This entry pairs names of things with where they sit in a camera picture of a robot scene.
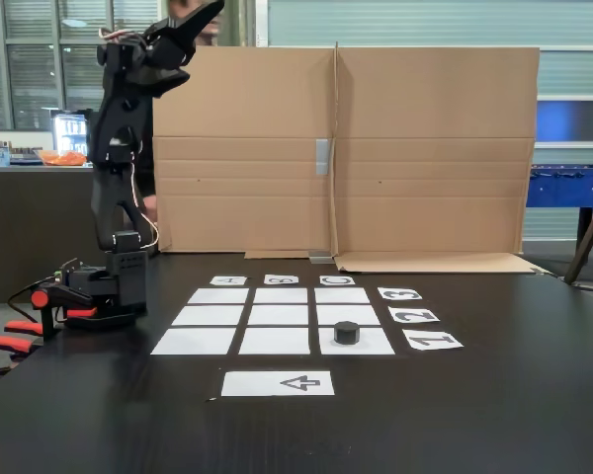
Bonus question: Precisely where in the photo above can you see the paper sheet number 1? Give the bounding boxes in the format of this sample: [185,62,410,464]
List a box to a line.
[402,331,466,352]

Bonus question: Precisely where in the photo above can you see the dark wooden stand leg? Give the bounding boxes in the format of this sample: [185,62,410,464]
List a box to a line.
[562,186,593,285]

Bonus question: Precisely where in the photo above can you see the dark counter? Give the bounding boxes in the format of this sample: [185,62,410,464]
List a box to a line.
[0,165,155,304]

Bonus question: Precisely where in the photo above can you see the black power cable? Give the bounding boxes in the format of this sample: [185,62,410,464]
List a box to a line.
[6,278,56,323]

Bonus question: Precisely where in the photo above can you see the grey vertical tape strip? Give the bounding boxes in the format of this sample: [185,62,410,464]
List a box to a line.
[315,138,331,176]

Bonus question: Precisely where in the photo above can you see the white paper grid square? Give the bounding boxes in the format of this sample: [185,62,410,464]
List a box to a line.
[171,305,245,327]
[247,304,310,327]
[238,327,311,356]
[150,327,237,356]
[318,327,396,356]
[187,287,250,305]
[314,287,372,304]
[316,304,381,327]
[253,287,309,304]

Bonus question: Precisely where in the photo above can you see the lit display fridge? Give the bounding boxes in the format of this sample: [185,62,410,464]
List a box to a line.
[50,109,94,155]

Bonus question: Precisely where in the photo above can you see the white arrow paper sheet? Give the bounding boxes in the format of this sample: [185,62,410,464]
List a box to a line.
[220,370,337,398]

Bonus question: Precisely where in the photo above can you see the red and black clamp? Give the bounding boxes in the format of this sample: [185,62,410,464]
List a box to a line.
[0,281,100,379]

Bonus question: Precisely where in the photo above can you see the brown cardboard panel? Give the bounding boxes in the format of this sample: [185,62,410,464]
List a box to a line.
[331,40,548,276]
[150,45,338,261]

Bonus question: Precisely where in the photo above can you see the person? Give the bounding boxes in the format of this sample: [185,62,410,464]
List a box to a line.
[140,0,224,221]

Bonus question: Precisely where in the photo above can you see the black cylindrical token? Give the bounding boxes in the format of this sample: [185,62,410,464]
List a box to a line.
[332,320,361,346]

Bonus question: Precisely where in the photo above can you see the blue foosball table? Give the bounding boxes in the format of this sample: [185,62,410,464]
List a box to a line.
[525,164,593,259]

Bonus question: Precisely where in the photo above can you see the paper sheet number 3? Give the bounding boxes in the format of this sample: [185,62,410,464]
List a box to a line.
[377,286,424,301]

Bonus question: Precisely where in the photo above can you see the paper sheet number 2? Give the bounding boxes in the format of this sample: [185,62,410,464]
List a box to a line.
[387,306,442,325]

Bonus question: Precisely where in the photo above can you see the bowl of orange snacks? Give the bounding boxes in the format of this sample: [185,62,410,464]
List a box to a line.
[33,149,88,167]

